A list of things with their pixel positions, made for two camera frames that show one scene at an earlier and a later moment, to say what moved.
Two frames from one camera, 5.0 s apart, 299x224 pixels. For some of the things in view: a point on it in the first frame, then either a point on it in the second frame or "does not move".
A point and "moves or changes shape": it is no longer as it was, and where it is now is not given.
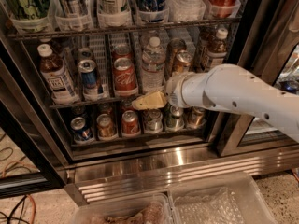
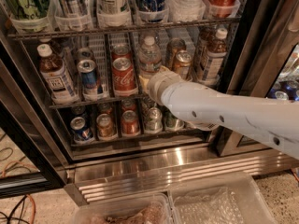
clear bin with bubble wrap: (232, 200) does not move
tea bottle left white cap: (54, 71) does not move
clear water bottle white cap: (153, 67) moves or changes shape
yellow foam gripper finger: (154, 100) -> (164, 68)
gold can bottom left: (105, 126) does not move
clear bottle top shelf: (186, 3) does not move
